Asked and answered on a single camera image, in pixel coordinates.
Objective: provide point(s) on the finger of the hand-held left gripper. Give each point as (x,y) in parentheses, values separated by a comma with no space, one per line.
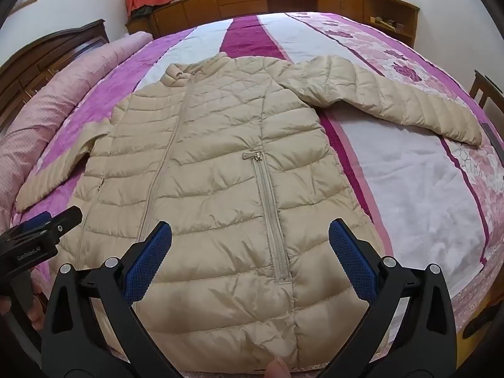
(65,220)

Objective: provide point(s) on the dark wooden headboard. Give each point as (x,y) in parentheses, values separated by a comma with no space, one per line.
(35,55)

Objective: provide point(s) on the pink rolled quilt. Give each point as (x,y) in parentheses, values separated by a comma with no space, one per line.
(59,90)

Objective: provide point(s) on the pink floral bedspread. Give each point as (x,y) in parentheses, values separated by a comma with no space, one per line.
(393,165)

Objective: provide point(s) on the beige puffer jacket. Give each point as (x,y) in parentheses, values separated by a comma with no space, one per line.
(220,145)

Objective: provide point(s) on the person's right hand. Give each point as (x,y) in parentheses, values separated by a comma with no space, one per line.
(277,369)

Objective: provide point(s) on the person's left hand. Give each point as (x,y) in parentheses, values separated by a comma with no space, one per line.
(4,306)

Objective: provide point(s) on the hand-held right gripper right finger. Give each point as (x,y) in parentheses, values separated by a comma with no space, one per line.
(352,260)

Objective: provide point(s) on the dark cloth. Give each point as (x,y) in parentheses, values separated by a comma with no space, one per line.
(141,12)

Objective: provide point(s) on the wooden chair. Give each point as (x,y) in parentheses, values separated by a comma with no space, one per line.
(482,86)

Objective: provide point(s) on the small clutter on cabinet shelf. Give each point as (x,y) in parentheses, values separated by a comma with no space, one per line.
(388,23)

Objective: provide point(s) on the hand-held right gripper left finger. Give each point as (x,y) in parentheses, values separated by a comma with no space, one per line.
(149,260)

